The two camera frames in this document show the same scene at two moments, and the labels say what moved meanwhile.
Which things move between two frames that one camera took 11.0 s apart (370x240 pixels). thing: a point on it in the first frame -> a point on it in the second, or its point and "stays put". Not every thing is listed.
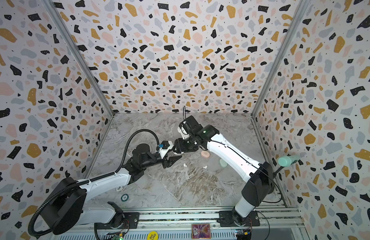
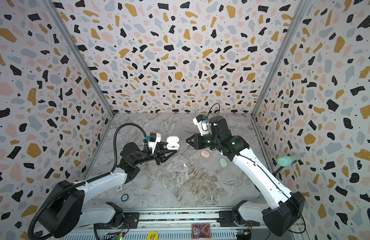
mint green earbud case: [223, 163] stays put
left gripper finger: [172, 160] -> [163, 155]
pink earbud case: [205, 153] stays put
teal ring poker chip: [124, 197] stays put
